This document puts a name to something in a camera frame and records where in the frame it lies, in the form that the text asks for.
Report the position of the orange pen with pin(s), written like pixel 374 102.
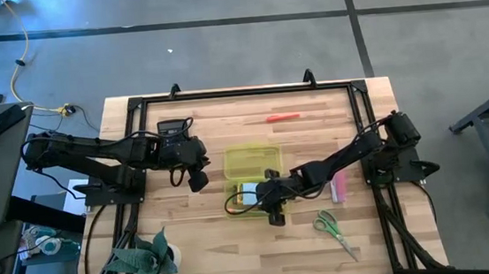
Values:
pixel 283 117

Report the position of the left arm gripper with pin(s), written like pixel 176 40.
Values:
pixel 177 154

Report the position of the white plant pot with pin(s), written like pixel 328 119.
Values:
pixel 176 255

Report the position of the artificial green plant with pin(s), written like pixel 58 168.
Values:
pixel 142 261

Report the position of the black desk beam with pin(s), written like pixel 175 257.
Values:
pixel 47 215

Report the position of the teal and white bag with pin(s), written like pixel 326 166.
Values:
pixel 50 246

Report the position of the yellow-green translucent pencil case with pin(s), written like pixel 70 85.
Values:
pixel 251 163

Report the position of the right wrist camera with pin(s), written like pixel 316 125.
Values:
pixel 263 194

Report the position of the black desk calculator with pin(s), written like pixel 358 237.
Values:
pixel 168 127

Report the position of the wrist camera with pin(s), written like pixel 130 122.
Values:
pixel 200 152
pixel 263 194

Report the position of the blue sticky note pad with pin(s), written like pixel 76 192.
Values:
pixel 249 190

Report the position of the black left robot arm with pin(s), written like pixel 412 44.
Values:
pixel 86 153

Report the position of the black smartphone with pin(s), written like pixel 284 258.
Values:
pixel 1 123

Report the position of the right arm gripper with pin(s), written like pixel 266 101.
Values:
pixel 280 193

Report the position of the black aluminium table frame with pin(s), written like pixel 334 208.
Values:
pixel 245 92

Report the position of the yellow and black power plug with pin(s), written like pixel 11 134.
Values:
pixel 65 110

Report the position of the pink and white flat pack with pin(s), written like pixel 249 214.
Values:
pixel 340 188

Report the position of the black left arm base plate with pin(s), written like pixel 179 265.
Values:
pixel 112 197

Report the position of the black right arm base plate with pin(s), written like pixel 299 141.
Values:
pixel 412 169

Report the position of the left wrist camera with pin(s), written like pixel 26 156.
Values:
pixel 200 152

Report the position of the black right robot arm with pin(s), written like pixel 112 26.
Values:
pixel 343 155

